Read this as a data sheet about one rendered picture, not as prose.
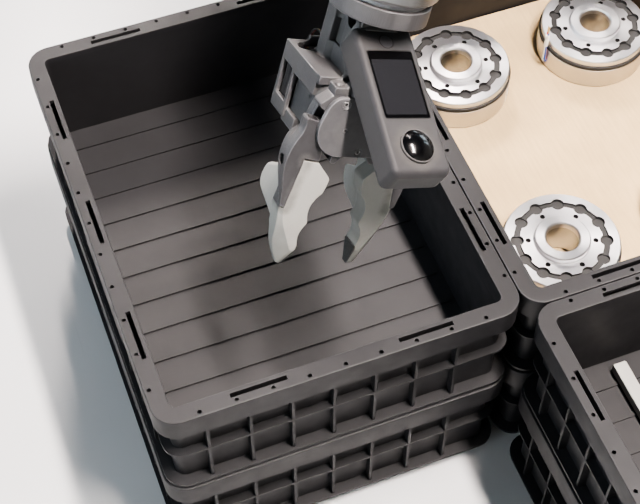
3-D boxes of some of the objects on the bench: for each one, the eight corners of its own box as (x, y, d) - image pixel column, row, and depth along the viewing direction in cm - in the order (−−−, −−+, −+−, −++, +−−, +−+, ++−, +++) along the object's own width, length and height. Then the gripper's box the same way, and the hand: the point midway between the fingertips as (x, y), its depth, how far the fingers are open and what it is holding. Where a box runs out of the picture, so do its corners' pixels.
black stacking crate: (61, 209, 147) (42, 133, 137) (338, 128, 153) (339, 50, 143) (181, 557, 125) (169, 496, 115) (498, 447, 131) (512, 380, 122)
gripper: (425, -30, 106) (347, 216, 117) (276, -46, 101) (209, 215, 111) (480, 21, 100) (393, 277, 110) (325, 7, 94) (249, 278, 105)
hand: (320, 252), depth 108 cm, fingers open, 5 cm apart
